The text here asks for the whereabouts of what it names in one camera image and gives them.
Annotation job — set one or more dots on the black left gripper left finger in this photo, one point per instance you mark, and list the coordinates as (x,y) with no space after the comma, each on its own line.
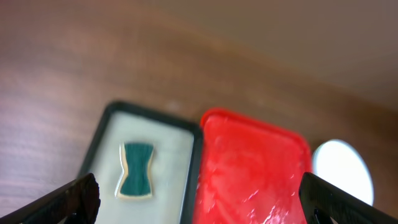
(76,202)

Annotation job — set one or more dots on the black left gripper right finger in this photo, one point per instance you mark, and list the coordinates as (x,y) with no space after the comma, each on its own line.
(322,203)

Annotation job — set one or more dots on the white round plate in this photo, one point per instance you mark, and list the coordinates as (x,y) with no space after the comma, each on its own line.
(340,164)

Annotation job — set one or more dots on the green and yellow sponge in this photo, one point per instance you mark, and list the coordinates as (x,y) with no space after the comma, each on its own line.
(135,181)

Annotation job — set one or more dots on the black tray of soapy water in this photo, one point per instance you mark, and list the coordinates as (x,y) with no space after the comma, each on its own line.
(173,169)

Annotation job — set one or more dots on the red plastic tray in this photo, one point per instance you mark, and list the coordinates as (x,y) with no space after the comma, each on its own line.
(250,171)

